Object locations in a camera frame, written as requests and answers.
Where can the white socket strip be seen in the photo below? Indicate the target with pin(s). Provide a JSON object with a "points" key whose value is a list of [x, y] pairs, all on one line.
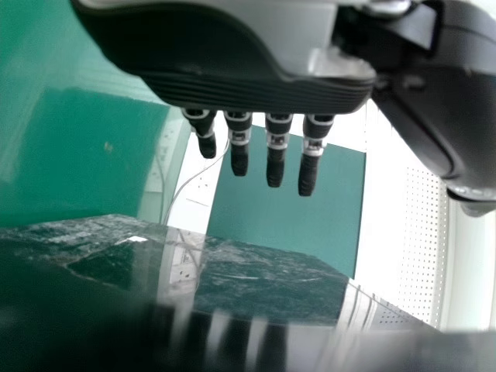
{"points": [[164, 155]]}

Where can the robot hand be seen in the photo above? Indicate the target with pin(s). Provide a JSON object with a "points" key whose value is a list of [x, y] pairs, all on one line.
{"points": [[240, 46]]}

